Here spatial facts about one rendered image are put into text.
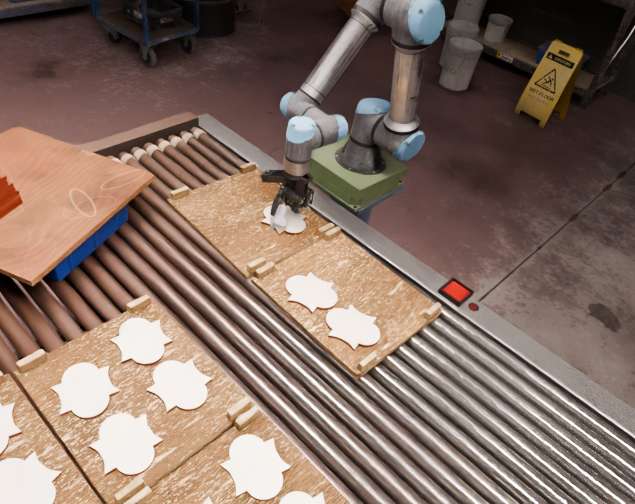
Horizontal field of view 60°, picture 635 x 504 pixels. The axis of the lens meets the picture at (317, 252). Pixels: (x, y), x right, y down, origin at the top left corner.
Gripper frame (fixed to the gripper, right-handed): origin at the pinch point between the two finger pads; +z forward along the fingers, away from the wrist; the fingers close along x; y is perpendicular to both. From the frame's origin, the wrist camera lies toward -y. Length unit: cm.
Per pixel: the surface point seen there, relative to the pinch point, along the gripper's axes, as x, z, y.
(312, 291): -16.9, -0.7, 26.5
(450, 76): 329, 84, -103
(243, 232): -13.4, 0.4, -4.2
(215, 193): -7.1, 0.4, -23.8
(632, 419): 13, 3, 107
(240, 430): -59, 0, 42
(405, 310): -2.2, 0.5, 47.9
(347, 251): 4.2, 0.5, 22.2
